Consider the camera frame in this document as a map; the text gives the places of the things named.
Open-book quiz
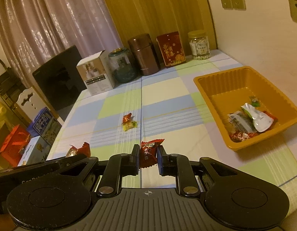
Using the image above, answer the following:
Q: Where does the blue milk carton box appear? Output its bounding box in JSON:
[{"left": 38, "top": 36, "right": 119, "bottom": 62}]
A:
[{"left": 27, "top": 107, "right": 62, "bottom": 146}]

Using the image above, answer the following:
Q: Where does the white cardboard product box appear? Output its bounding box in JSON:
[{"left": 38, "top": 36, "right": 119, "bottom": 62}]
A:
[{"left": 76, "top": 50, "right": 115, "bottom": 95}]

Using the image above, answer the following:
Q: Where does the clear jar yellow lid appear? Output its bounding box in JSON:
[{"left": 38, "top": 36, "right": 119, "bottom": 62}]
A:
[{"left": 188, "top": 30, "right": 210, "bottom": 60}]

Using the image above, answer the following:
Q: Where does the red candy packet white print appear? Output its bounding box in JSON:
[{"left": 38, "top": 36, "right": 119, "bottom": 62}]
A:
[{"left": 229, "top": 131, "right": 259, "bottom": 142}]

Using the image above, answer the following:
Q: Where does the dark green glass jar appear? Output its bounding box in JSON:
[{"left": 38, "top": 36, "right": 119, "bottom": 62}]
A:
[{"left": 108, "top": 48, "right": 138, "bottom": 84}]

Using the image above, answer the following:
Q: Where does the wooden wall panel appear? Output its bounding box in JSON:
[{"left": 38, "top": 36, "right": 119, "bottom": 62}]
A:
[{"left": 105, "top": 0, "right": 217, "bottom": 62}]

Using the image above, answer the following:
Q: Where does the light blue carton box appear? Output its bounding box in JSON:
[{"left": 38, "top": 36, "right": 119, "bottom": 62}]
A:
[{"left": 18, "top": 136, "right": 51, "bottom": 166}]

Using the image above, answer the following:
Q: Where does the black chair back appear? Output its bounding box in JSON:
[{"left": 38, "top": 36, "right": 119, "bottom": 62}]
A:
[{"left": 33, "top": 45, "right": 86, "bottom": 120}]

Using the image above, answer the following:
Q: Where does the dark red candy packet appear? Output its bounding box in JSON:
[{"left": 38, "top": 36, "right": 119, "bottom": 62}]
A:
[{"left": 139, "top": 139, "right": 164, "bottom": 168}]

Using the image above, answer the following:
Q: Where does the red gift box gold print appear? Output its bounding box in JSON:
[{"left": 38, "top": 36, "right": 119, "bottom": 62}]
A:
[{"left": 156, "top": 31, "right": 186, "bottom": 68}]

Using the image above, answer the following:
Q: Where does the silver green snack packet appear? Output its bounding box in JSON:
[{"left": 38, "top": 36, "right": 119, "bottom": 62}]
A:
[{"left": 241, "top": 103, "right": 274, "bottom": 132}]

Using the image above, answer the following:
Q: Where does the red gift bag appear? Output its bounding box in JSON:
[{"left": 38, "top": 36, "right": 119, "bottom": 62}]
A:
[{"left": 0, "top": 125, "right": 30, "bottom": 167}]

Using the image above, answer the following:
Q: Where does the pink curtain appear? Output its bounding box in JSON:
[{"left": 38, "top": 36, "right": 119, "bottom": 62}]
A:
[{"left": 0, "top": 0, "right": 122, "bottom": 87}]

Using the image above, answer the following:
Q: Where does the red foil candy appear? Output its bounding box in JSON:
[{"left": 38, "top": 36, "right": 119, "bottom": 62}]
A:
[{"left": 65, "top": 142, "right": 91, "bottom": 157}]

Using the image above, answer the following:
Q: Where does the white carved chair back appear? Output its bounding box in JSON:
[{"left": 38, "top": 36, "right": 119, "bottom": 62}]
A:
[{"left": 16, "top": 87, "right": 47, "bottom": 121}]

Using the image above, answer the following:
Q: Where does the orange plastic tray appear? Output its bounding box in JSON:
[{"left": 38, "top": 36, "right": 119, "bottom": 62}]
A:
[{"left": 193, "top": 66, "right": 297, "bottom": 151}]

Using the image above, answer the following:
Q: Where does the brown metal canister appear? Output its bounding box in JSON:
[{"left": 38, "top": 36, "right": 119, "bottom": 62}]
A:
[{"left": 128, "top": 33, "right": 160, "bottom": 76}]

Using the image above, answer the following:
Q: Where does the checkered tablecloth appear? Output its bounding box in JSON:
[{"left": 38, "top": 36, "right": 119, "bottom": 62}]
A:
[{"left": 45, "top": 49, "right": 297, "bottom": 231}]

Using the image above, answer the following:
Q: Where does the red yellow candy packet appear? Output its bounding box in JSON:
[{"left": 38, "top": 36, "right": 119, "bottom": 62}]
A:
[{"left": 122, "top": 113, "right": 138, "bottom": 131}]

